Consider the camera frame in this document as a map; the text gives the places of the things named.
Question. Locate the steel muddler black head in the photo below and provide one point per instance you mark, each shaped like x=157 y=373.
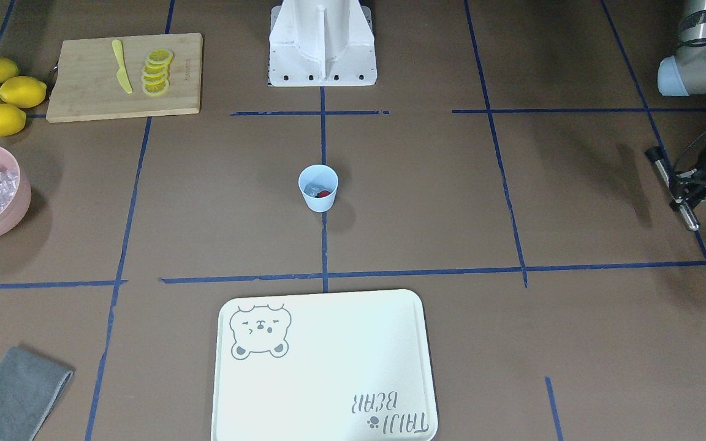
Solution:
x=658 y=160

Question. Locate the light blue cup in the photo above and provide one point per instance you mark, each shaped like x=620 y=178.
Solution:
x=324 y=176

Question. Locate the cream bear tray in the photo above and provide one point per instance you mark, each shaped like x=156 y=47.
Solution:
x=324 y=366

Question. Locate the lemon slices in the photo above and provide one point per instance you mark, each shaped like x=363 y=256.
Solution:
x=155 y=73

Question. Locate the yellow plastic knife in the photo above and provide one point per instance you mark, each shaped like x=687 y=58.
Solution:
x=122 y=75

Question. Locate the wooden cutting board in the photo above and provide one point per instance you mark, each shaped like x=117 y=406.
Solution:
x=87 y=88

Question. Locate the grey folded cloth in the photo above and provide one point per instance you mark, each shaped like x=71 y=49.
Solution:
x=30 y=386

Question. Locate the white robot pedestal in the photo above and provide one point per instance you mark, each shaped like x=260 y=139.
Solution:
x=321 y=43

